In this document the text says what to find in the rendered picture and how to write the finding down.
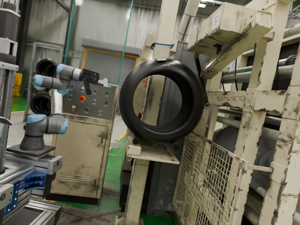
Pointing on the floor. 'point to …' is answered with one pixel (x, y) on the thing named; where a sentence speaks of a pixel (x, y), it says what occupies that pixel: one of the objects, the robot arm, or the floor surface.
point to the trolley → (51, 67)
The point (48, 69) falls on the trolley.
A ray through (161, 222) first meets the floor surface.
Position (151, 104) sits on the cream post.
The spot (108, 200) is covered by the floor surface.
